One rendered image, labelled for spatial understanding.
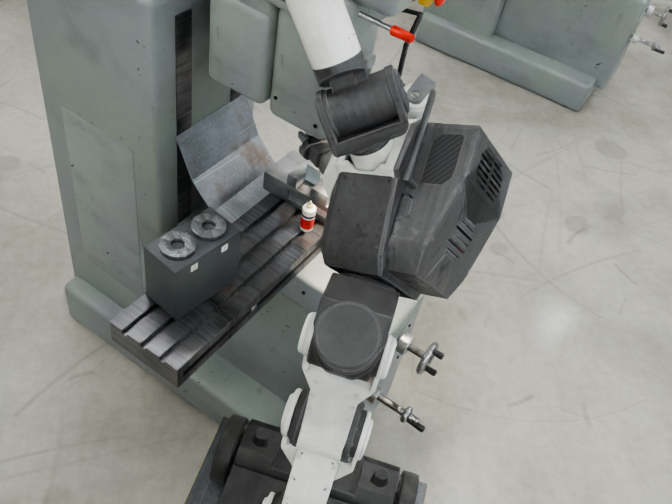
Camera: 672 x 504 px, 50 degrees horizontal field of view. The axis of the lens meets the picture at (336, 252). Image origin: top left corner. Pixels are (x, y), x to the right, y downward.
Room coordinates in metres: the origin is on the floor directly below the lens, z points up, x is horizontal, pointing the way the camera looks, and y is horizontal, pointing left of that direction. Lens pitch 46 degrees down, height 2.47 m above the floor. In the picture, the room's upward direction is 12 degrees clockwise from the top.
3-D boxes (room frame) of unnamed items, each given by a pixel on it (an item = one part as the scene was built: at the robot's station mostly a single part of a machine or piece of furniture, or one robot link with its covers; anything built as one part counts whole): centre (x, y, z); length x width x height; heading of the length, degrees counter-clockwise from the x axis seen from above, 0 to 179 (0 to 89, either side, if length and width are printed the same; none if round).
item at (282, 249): (1.56, 0.15, 0.92); 1.24 x 0.23 x 0.08; 155
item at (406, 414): (1.25, -0.29, 0.54); 0.22 x 0.06 x 0.06; 65
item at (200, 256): (1.22, 0.36, 1.06); 0.22 x 0.12 x 0.20; 147
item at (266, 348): (1.60, 0.11, 0.46); 0.81 x 0.32 x 0.60; 65
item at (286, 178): (1.65, 0.08, 1.01); 0.35 x 0.15 x 0.11; 65
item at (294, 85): (1.61, 0.13, 1.47); 0.21 x 0.19 x 0.32; 155
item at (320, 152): (1.54, 0.07, 1.23); 0.13 x 0.12 x 0.10; 130
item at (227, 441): (1.02, 0.18, 0.50); 0.20 x 0.05 x 0.20; 173
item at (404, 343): (1.39, -0.32, 0.66); 0.16 x 0.12 x 0.12; 65
